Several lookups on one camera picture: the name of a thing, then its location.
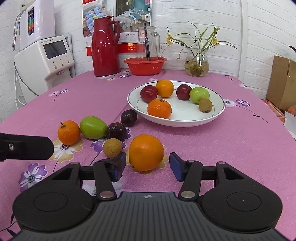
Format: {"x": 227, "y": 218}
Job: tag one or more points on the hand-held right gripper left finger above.
{"x": 119, "y": 166}

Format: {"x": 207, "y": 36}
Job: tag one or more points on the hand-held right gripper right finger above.
{"x": 177, "y": 166}

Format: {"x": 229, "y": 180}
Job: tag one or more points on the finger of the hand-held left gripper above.
{"x": 30, "y": 147}

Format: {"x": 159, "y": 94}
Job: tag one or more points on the brown longan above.
{"x": 112, "y": 147}

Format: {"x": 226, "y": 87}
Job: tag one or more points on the orange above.
{"x": 146, "y": 153}
{"x": 164, "y": 88}

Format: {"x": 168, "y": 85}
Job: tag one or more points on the dark purple plum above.
{"x": 116, "y": 131}
{"x": 129, "y": 118}

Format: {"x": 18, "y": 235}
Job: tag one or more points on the small tangerine with stem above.
{"x": 69, "y": 133}

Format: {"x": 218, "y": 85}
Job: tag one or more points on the green apple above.
{"x": 93, "y": 128}
{"x": 199, "y": 95}

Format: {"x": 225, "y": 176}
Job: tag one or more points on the white plate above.
{"x": 185, "y": 114}

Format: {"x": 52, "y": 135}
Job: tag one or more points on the brown kiwi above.
{"x": 205, "y": 105}

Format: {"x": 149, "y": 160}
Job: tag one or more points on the red plum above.
{"x": 149, "y": 93}
{"x": 183, "y": 92}

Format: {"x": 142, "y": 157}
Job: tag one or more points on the pink floral tablecloth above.
{"x": 231, "y": 143}

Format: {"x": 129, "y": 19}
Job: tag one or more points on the white dispenser with screen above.
{"x": 34, "y": 69}

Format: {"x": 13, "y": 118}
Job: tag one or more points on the glass vase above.
{"x": 196, "y": 69}

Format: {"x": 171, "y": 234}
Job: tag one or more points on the red plastic basin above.
{"x": 145, "y": 67}

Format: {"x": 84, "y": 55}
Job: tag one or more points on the red thermos jug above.
{"x": 104, "y": 55}

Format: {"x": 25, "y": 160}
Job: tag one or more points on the black stirring stick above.
{"x": 148, "y": 49}

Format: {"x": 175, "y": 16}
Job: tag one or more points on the white plastic container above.
{"x": 291, "y": 126}

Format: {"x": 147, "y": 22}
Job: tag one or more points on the glass pitcher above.
{"x": 141, "y": 46}

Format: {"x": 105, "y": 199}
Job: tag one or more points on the white water purifier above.
{"x": 44, "y": 20}

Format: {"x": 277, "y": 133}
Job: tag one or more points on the cardboard box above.
{"x": 281, "y": 83}

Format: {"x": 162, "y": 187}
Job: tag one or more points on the green flowering plant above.
{"x": 215, "y": 32}

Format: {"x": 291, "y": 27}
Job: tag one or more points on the purple leaf plant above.
{"x": 293, "y": 48}

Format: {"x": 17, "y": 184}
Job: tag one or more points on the white wall pipe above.
{"x": 242, "y": 34}

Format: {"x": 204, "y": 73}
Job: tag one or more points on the wall poster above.
{"x": 129, "y": 18}

